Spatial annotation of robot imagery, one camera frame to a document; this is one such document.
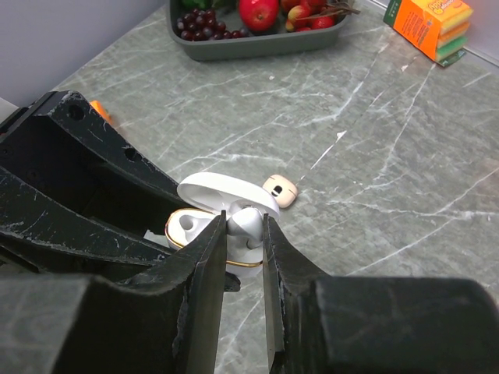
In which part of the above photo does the red apple toy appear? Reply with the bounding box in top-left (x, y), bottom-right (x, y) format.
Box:
top-left (239, 0), bottom-right (279, 33)

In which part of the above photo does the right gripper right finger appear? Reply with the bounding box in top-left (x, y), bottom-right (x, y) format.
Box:
top-left (263, 216), bottom-right (498, 373)

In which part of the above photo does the beige earbud charging case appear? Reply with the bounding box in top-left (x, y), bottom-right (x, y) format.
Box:
top-left (263, 175), bottom-right (299, 209)

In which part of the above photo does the orange sponge box front left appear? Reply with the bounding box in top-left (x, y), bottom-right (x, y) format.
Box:
top-left (90, 100), bottom-right (113, 125)

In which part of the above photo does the white earbud charging case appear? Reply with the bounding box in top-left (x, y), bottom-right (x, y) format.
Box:
top-left (164, 171), bottom-right (281, 280)

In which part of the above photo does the orange sponge box back left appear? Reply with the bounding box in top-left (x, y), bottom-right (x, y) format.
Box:
top-left (384, 0), bottom-right (473, 68)

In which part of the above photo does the dark grape bunch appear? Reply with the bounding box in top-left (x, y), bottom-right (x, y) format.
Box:
top-left (173, 9), bottom-right (250, 41)

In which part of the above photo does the orange sponge box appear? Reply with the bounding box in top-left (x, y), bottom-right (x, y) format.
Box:
top-left (90, 100), bottom-right (113, 125)
top-left (384, 0), bottom-right (473, 68)

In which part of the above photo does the white earbud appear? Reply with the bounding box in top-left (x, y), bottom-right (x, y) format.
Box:
top-left (227, 206), bottom-right (263, 250)

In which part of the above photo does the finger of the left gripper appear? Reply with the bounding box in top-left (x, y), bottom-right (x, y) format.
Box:
top-left (1, 169), bottom-right (173, 281)
top-left (1, 90), bottom-right (187, 218)

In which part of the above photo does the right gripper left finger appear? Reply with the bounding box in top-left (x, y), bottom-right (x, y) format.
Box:
top-left (1, 215), bottom-right (227, 373)

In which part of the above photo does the grey fruit tray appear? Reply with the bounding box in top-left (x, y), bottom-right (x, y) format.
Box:
top-left (165, 1), bottom-right (351, 62)

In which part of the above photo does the red lychee bunch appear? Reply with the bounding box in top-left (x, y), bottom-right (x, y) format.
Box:
top-left (280, 0), bottom-right (360, 33)

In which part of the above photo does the green lime toy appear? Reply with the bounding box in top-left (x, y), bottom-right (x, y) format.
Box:
top-left (180, 0), bottom-right (212, 10)

